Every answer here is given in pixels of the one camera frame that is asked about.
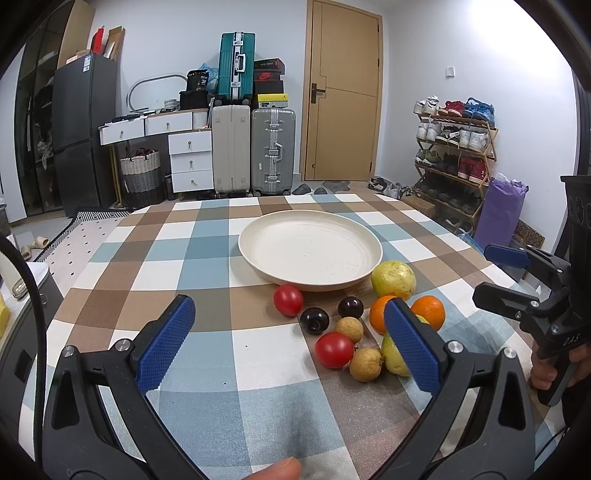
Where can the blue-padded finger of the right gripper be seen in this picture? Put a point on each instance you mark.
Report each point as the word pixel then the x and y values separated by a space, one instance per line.
pixel 505 301
pixel 506 256

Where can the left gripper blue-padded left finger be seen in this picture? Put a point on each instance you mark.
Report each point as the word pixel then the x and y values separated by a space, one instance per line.
pixel 98 421

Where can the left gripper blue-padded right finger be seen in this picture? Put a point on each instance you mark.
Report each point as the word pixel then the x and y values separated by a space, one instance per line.
pixel 498 441

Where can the orange tangerine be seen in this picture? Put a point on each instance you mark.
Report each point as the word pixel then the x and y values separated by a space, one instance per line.
pixel 377 314
pixel 431 309

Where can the large yellow-green guava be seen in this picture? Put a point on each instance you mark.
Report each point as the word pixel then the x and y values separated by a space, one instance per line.
pixel 394 278

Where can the tan longan fruit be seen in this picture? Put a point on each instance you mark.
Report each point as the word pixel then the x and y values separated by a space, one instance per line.
pixel 350 327
pixel 366 365

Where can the red tomato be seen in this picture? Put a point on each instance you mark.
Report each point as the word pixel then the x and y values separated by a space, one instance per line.
pixel 334 350
pixel 288 300

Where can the person's right hand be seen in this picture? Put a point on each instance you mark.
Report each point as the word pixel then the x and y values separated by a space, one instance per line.
pixel 543 373

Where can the person's left hand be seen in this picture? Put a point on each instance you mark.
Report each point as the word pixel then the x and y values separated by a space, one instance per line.
pixel 286 469

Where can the purple bag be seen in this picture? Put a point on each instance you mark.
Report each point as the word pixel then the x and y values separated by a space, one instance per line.
pixel 501 211

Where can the wooden shoe rack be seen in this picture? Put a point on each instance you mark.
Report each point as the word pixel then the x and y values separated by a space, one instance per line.
pixel 456 158

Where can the dark purple plum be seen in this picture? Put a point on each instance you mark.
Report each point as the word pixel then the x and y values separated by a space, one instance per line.
pixel 351 307
pixel 314 320

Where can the cream round plate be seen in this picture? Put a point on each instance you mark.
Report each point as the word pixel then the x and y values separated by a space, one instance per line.
pixel 312 250

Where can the checkered tablecloth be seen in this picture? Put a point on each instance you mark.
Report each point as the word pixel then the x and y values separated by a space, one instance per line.
pixel 245 391

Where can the wooden door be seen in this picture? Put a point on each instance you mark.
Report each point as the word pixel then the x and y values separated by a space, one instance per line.
pixel 343 92

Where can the woven laundry basket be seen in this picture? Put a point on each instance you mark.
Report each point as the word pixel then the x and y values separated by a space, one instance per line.
pixel 142 180

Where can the silver grey suitcase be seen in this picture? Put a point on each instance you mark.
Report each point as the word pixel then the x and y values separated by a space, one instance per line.
pixel 272 154

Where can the stack of shoe boxes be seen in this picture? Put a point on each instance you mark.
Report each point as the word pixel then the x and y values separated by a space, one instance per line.
pixel 268 88

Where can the beige suitcase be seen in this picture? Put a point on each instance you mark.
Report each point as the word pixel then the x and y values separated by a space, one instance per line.
pixel 230 129

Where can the white drawer desk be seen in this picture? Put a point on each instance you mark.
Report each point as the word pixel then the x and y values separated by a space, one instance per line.
pixel 189 144

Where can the teal suitcase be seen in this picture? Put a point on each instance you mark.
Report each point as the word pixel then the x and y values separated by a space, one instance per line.
pixel 236 67

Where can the black refrigerator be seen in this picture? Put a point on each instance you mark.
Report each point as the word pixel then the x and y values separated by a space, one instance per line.
pixel 83 100

